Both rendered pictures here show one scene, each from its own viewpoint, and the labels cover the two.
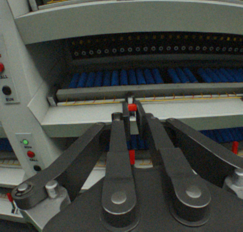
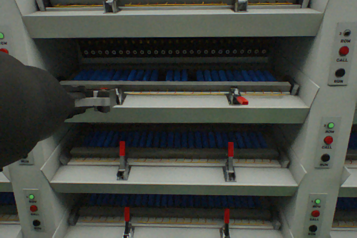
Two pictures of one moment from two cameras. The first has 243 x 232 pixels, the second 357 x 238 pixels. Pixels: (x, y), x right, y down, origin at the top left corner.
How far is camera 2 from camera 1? 24 cm
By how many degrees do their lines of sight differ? 11
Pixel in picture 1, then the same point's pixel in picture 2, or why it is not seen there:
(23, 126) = not seen: hidden behind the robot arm
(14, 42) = (20, 34)
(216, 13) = (179, 22)
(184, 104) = (167, 98)
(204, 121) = (181, 112)
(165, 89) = (151, 85)
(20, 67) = (25, 56)
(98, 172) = (91, 167)
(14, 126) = not seen: hidden behind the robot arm
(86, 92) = (84, 84)
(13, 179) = not seen: outside the picture
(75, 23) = (73, 27)
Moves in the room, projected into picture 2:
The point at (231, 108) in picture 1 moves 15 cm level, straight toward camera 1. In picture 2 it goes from (209, 102) to (159, 116)
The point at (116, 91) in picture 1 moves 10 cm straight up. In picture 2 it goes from (110, 84) to (107, 41)
